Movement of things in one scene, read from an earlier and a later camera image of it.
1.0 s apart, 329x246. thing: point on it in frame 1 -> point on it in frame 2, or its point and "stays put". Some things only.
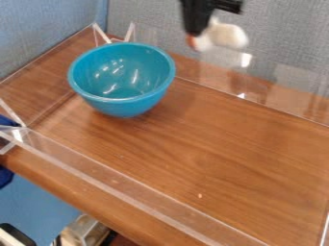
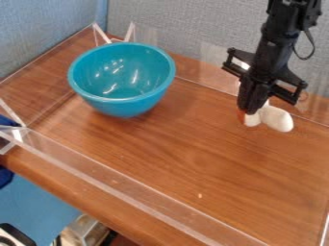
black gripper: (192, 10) -> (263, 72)
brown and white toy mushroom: (218, 37) -> (273, 116)
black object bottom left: (13, 237) stays put
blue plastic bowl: (121, 78) stays put
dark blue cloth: (6, 173) stays put
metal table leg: (83, 231) stays put
